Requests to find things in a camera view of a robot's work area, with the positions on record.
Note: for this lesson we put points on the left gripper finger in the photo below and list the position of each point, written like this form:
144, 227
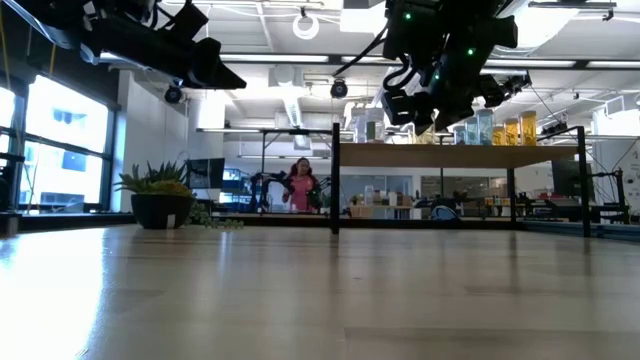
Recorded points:
215, 67

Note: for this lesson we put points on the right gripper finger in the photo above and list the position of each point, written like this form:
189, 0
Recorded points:
425, 121
455, 119

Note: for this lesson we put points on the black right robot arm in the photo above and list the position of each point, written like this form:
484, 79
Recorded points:
450, 20

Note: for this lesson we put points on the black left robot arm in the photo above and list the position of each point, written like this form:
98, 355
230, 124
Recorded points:
75, 20

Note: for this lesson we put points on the black background robot arm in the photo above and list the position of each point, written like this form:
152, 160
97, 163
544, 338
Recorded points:
272, 177

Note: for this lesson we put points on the wooden shelf board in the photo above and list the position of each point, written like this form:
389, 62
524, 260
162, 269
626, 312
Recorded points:
450, 156

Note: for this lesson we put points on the black ceiling spotlight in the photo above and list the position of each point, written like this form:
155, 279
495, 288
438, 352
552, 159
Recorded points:
173, 95
339, 88

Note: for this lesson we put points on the white LED light strip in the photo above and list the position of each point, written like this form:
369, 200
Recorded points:
612, 64
272, 58
540, 63
362, 59

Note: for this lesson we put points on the blue round chair back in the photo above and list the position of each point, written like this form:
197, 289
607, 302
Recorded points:
444, 213

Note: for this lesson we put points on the black computer monitor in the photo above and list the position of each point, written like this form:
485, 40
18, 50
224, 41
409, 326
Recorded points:
205, 172
565, 175

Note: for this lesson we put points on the large window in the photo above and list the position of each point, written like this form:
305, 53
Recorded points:
65, 115

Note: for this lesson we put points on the wooden background table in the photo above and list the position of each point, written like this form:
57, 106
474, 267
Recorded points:
365, 211

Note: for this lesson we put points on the white ceiling light panel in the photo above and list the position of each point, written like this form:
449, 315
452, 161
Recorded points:
360, 20

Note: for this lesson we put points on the person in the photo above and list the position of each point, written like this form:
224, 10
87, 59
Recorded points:
301, 190

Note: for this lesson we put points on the potted succulent plant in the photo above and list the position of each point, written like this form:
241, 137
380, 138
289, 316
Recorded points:
160, 210

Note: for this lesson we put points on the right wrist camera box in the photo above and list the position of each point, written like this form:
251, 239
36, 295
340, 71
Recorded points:
402, 107

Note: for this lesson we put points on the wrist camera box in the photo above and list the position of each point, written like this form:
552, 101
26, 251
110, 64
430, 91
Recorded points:
190, 21
402, 107

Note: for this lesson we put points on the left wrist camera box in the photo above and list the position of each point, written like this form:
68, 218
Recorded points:
190, 21

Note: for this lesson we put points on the black overhead camera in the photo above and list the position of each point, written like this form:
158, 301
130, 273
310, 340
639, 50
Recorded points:
517, 85

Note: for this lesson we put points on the black background table frame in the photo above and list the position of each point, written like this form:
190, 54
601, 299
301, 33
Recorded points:
280, 131

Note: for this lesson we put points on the black metal shelf frame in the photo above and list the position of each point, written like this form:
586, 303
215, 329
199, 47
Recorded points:
335, 175

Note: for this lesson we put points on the black overhead frame bar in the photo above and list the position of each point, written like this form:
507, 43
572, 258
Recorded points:
335, 58

